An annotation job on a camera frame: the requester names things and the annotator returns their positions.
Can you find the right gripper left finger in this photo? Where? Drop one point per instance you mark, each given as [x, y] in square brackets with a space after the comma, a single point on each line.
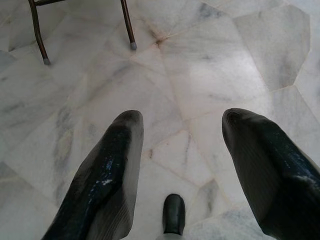
[105, 175]

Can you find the black robot foot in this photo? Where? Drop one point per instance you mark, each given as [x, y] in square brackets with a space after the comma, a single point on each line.
[174, 215]

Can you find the brown wooden chair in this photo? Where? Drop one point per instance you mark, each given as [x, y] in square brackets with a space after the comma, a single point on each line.
[127, 22]

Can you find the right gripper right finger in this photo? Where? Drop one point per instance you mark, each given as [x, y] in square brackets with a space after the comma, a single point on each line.
[270, 175]

